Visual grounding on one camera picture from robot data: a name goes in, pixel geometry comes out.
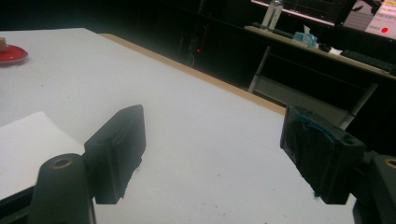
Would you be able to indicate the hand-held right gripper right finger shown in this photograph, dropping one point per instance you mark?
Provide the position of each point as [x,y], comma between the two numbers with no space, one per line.
[323,155]

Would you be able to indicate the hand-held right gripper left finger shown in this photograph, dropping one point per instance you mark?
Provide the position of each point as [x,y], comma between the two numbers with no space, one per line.
[116,155]

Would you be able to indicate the long desk with metal legs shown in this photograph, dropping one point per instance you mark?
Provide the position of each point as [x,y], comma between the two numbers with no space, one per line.
[311,81]

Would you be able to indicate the white paper sheet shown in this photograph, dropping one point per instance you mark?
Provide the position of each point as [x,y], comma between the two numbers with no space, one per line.
[31,152]

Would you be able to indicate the black keyboard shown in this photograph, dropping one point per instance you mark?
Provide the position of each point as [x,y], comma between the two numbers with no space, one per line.
[369,60]

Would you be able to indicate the small black device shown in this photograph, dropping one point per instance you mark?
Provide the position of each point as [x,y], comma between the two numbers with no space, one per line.
[324,47]

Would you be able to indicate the blue tissue pack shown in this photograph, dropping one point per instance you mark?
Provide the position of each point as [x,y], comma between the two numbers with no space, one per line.
[305,37]

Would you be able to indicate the red plate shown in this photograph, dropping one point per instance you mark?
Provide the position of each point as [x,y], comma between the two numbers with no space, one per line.
[12,55]

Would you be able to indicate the computer monitor with red dot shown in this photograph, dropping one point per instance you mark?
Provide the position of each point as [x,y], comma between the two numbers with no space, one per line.
[373,17]

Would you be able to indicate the brown food piece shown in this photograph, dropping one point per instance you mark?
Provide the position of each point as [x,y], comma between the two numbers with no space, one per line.
[2,44]

